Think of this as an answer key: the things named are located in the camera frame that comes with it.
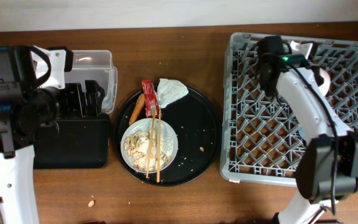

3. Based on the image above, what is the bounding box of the pink bowl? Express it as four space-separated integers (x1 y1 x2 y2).
318 68 331 96

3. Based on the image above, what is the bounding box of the light blue cup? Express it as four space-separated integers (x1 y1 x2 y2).
298 129 306 140

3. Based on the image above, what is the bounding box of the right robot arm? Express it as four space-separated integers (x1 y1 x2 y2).
257 35 358 224

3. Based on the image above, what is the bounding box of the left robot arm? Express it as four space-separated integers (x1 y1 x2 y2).
0 45 114 223

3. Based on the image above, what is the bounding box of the grey dishwasher rack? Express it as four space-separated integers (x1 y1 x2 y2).
220 32 358 187

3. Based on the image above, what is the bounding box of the black rectangular tray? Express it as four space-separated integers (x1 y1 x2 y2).
34 113 110 169

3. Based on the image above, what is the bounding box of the clear plastic bin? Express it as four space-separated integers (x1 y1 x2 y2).
65 50 117 114

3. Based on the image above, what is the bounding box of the orange carrot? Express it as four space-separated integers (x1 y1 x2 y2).
129 93 145 126

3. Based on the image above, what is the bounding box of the white plate with food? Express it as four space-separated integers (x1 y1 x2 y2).
121 118 178 174

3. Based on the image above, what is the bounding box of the red snack wrapper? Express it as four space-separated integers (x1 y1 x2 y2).
142 80 160 118

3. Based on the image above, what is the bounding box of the crumpled white napkin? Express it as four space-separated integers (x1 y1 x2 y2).
157 78 188 108

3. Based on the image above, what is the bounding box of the peanut shell on table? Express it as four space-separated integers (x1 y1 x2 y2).
88 200 94 207

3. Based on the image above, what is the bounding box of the round black tray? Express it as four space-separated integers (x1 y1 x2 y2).
112 86 222 187

